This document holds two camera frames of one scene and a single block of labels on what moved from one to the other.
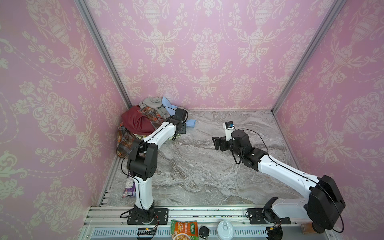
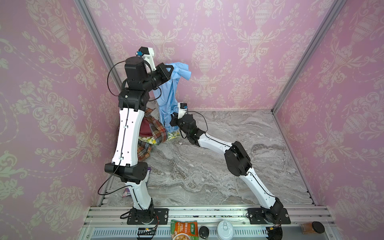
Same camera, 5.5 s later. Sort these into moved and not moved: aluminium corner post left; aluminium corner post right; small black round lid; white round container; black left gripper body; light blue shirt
Moved: light blue shirt; black left gripper body
Not moved: aluminium corner post right; aluminium corner post left; white round container; small black round lid
